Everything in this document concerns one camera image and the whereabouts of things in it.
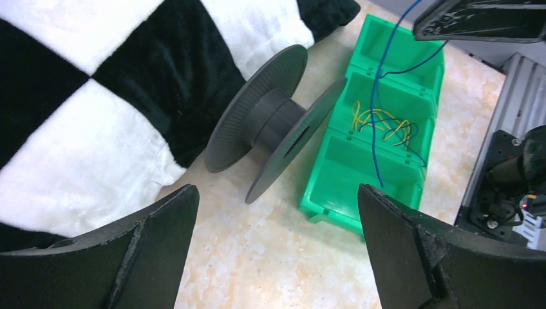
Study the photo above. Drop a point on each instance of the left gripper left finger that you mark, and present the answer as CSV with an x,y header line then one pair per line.
x,y
134,262

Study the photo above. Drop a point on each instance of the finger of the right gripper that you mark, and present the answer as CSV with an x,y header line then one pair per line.
x,y
513,21

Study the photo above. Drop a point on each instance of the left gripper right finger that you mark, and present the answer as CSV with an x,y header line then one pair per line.
x,y
419,261

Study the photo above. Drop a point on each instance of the dark grey filament spool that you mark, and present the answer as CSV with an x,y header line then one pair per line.
x,y
262,116

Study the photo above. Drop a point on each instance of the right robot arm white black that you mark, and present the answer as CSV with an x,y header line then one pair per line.
x,y
510,167

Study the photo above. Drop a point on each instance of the green three-compartment bin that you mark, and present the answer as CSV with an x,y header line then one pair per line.
x,y
381,128

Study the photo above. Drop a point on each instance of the black white checkered blanket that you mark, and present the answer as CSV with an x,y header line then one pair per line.
x,y
104,103

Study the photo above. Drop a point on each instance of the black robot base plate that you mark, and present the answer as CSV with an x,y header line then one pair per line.
x,y
509,201

